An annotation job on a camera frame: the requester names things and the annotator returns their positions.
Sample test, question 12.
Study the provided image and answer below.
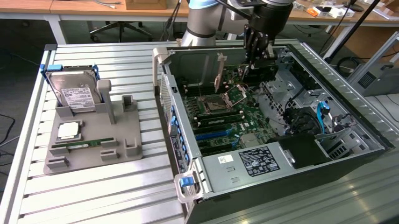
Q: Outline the blue expansion slot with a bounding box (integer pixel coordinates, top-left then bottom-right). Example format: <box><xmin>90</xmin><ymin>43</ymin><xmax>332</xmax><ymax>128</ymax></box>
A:
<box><xmin>195</xmin><ymin>130</ymin><xmax>231</xmax><ymax>141</ymax></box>

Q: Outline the grey power supply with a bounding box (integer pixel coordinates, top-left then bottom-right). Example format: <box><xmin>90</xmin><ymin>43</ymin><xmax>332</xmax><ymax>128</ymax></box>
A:
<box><xmin>199</xmin><ymin>141</ymin><xmax>296</xmax><ymax>194</ymax></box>

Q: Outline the silver CPU chip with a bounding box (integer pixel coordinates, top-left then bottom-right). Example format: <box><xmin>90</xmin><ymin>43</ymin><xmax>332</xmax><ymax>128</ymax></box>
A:
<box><xmin>57</xmin><ymin>122</ymin><xmax>80</xmax><ymax>139</ymax></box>

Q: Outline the hard disk in blue caddy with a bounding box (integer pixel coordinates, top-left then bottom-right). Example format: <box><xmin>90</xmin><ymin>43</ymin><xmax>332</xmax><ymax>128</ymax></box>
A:
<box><xmin>39</xmin><ymin>63</ymin><xmax>104</xmax><ymax>114</ymax></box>

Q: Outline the metal socket cover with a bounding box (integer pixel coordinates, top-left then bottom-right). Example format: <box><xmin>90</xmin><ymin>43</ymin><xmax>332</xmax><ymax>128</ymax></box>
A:
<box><xmin>224</xmin><ymin>83</ymin><xmax>251</xmax><ymax>108</ymax></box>

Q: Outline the grey machine housing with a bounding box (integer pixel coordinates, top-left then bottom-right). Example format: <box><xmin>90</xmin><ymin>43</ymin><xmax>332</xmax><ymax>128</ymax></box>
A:
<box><xmin>347</xmin><ymin>31</ymin><xmax>399</xmax><ymax>98</ymax></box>

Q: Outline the black tripod pole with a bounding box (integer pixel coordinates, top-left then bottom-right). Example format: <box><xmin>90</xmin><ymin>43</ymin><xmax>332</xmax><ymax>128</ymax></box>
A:
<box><xmin>323</xmin><ymin>0</ymin><xmax>383</xmax><ymax>63</ymax></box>

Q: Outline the graphics card with metal bracket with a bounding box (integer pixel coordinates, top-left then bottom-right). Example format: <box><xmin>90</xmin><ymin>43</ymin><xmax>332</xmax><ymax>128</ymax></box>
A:
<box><xmin>214</xmin><ymin>52</ymin><xmax>280</xmax><ymax>93</ymax></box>

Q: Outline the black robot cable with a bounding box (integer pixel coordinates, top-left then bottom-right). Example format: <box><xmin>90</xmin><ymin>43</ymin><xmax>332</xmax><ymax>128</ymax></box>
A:
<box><xmin>160</xmin><ymin>0</ymin><xmax>259</xmax><ymax>42</ymax></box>

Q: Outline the black RAM stick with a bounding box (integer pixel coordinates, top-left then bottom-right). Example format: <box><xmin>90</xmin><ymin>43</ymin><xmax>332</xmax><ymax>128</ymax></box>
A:
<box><xmin>195</xmin><ymin>114</ymin><xmax>246</xmax><ymax>128</ymax></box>

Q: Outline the green RAM stick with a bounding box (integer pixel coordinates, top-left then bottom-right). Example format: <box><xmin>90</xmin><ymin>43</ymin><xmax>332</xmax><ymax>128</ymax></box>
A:
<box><xmin>51</xmin><ymin>137</ymin><xmax>115</xmax><ymax>150</ymax></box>

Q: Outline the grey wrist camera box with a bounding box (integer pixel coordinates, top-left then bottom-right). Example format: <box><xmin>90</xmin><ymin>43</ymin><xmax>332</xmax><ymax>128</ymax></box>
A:
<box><xmin>230</xmin><ymin>0</ymin><xmax>252</xmax><ymax>21</ymax></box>

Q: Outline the grey parts rack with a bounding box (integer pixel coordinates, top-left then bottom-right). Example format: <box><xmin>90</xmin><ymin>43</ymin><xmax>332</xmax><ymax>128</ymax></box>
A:
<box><xmin>43</xmin><ymin>79</ymin><xmax>144</xmax><ymax>175</ymax></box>

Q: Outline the silver disk bay cage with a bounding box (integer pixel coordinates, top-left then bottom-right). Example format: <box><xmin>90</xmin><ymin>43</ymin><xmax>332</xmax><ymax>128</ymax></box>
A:
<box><xmin>259</xmin><ymin>70</ymin><xmax>315</xmax><ymax>110</ymax></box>

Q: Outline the green motherboard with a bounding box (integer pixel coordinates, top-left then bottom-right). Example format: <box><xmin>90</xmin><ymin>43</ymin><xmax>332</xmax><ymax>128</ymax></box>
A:
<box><xmin>182</xmin><ymin>81</ymin><xmax>278</xmax><ymax>157</ymax></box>

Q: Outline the open black PC case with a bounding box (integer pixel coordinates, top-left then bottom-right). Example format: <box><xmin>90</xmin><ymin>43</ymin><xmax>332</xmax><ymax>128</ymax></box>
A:
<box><xmin>152</xmin><ymin>43</ymin><xmax>394</xmax><ymax>224</ymax></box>

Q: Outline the black office chair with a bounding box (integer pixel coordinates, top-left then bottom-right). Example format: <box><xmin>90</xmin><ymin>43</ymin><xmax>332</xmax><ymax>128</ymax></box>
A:
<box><xmin>90</xmin><ymin>21</ymin><xmax>154</xmax><ymax>42</ymax></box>

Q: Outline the black monitor base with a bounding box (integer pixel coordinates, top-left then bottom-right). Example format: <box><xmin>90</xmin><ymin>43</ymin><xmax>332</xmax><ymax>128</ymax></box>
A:
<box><xmin>342</xmin><ymin>0</ymin><xmax>364</xmax><ymax>12</ymax></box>

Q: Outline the blue wire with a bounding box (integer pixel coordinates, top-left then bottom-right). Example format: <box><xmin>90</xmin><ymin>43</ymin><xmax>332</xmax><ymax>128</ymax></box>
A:
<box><xmin>315</xmin><ymin>100</ymin><xmax>331</xmax><ymax>135</ymax></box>

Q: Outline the silver chipset heatsink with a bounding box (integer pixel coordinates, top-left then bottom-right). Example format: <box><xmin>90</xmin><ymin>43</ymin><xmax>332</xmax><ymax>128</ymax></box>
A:
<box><xmin>239</xmin><ymin>134</ymin><xmax>262</xmax><ymax>149</ymax></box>

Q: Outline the white cable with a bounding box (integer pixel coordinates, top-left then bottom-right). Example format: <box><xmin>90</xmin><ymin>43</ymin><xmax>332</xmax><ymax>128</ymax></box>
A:
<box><xmin>95</xmin><ymin>0</ymin><xmax>123</xmax><ymax>9</ymax></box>

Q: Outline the black and white device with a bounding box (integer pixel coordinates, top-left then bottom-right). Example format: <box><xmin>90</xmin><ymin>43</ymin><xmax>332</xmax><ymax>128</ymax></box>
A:
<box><xmin>312</xmin><ymin>6</ymin><xmax>332</xmax><ymax>17</ymax></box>

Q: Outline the wooden desk with white legs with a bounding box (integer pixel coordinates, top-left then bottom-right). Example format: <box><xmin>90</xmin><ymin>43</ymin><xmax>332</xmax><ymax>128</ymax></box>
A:
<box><xmin>0</xmin><ymin>0</ymin><xmax>191</xmax><ymax>45</ymax></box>
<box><xmin>286</xmin><ymin>0</ymin><xmax>399</xmax><ymax>59</ymax></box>

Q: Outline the white box device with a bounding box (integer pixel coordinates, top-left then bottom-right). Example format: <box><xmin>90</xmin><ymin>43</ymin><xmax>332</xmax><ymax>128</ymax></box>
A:
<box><xmin>330</xmin><ymin>8</ymin><xmax>355</xmax><ymax>19</ymax></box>

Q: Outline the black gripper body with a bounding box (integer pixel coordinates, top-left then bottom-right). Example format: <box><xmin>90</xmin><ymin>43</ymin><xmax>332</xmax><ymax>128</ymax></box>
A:
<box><xmin>243</xmin><ymin>3</ymin><xmax>294</xmax><ymax>70</ymax></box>

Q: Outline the coiled black cable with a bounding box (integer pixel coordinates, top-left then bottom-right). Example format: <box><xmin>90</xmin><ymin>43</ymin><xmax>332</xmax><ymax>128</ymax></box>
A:
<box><xmin>338</xmin><ymin>56</ymin><xmax>364</xmax><ymax>77</ymax></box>

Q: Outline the CPU socket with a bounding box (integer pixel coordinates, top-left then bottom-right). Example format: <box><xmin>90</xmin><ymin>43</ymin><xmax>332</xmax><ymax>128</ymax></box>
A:
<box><xmin>200</xmin><ymin>94</ymin><xmax>234</xmax><ymax>115</ymax></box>

